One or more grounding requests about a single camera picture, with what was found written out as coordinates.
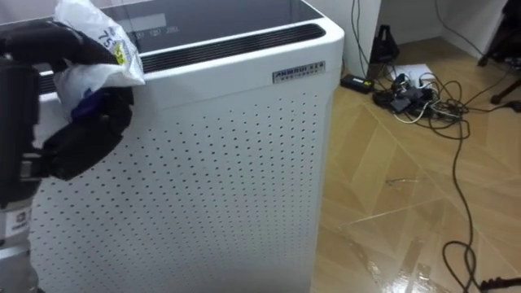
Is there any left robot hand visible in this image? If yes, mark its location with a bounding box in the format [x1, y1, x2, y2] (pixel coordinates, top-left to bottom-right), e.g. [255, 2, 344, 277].
[0, 20, 135, 209]

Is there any white plastic wipes packet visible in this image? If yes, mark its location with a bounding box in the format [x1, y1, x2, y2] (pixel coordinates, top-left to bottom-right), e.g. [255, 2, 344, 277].
[51, 0, 147, 120]

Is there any white perforated air purifier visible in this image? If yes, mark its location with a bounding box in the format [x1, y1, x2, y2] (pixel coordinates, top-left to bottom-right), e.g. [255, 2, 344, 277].
[0, 0, 346, 293]

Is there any black power adapter brick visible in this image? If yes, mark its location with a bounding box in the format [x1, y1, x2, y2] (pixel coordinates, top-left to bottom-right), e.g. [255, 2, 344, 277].
[339, 73, 375, 95]

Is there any black triangular stand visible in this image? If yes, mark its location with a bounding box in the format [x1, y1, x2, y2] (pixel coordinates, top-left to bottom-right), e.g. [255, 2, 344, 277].
[369, 24, 401, 65]

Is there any white power strip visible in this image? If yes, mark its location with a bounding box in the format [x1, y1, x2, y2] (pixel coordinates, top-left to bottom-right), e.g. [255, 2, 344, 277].
[389, 63, 437, 89]

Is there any black chair base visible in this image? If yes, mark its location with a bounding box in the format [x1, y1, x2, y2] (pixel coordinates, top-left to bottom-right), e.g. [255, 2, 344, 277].
[477, 0, 521, 114]

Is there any black hanging cable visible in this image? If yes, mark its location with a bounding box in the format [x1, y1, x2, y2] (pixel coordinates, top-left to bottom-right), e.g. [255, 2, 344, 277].
[350, 0, 372, 78]

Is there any black adapter and cable pile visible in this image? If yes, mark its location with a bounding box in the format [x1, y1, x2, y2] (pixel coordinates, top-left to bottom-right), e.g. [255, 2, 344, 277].
[371, 72, 471, 125]

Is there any thin black wall cable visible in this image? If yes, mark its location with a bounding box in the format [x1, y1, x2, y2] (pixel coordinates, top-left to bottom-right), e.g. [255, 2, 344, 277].
[433, 0, 489, 59]

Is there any long black floor cable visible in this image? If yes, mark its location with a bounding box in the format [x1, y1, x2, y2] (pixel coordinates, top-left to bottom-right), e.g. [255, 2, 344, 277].
[441, 117, 484, 293]

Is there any black cable plug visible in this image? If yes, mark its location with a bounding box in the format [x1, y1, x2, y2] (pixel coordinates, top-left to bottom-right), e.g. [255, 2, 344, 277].
[479, 276, 521, 291]

